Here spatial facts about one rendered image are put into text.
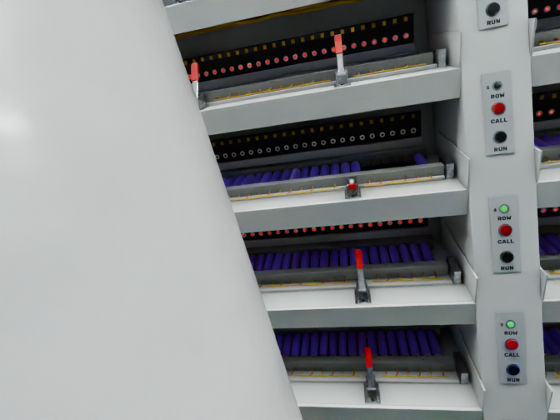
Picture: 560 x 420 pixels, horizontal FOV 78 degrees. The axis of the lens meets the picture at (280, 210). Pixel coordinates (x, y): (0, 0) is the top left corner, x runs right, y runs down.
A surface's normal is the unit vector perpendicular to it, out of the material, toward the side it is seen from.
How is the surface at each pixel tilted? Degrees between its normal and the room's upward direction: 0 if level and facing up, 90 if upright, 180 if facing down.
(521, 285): 90
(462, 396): 19
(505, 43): 90
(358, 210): 109
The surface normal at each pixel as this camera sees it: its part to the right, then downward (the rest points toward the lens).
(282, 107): -0.14, 0.43
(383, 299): -0.18, -0.89
